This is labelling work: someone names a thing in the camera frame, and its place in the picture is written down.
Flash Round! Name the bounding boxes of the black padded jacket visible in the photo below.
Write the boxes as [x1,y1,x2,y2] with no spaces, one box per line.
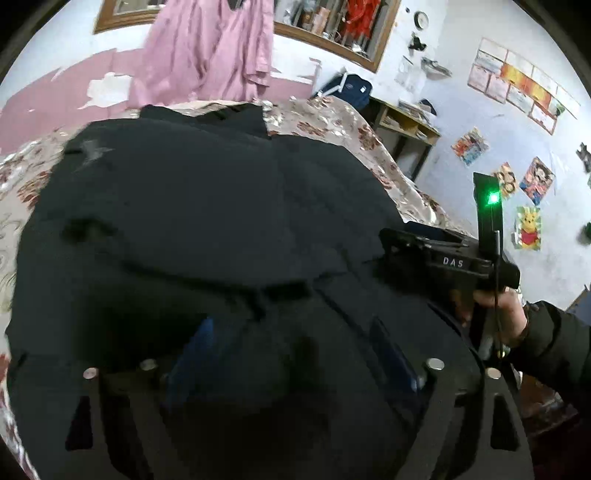
[25,119,480,479]

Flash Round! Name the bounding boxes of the dark sleeve right forearm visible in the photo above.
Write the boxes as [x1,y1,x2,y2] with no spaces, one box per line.
[509,301,590,413]

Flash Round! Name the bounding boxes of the person right hand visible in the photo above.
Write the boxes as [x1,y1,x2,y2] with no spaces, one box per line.
[452,289,528,347]

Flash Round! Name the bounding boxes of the winnie the pooh poster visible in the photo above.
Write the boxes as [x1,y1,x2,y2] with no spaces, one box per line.
[513,206,542,250]

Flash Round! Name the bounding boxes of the anime character poster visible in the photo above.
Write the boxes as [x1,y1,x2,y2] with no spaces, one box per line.
[520,157,555,206]

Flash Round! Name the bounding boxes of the colourful cartoon poster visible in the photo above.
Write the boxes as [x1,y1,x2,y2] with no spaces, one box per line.
[452,127,490,166]

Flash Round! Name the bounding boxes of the wooden shelf unit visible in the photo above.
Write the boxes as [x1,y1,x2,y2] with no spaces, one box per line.
[362,98,441,181]

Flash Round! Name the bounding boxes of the dark blue bag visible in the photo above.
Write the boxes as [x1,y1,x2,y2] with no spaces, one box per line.
[317,73,373,110]

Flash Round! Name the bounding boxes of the floral satin bedspread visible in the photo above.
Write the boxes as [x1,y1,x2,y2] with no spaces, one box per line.
[1,98,454,479]

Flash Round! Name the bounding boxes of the red hanging cloth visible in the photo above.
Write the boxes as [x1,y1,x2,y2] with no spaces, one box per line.
[346,0,381,31]

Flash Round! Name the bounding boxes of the brown framed barred window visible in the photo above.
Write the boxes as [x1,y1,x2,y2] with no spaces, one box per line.
[94,0,401,72]

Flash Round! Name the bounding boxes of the right pink curtain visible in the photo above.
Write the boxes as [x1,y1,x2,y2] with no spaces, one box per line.
[199,1,274,102]

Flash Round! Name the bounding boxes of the pink curtain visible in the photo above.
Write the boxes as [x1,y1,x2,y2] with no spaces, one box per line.
[129,1,245,107]
[199,1,274,102]

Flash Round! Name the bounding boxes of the left pink curtain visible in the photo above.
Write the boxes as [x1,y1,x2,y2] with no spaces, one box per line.
[129,1,245,107]

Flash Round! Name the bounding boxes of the row of wall certificates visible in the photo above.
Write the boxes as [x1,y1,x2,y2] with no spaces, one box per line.
[467,38,581,135]

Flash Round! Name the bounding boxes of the round wall clock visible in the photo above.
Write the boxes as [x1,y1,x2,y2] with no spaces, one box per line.
[414,11,430,31]

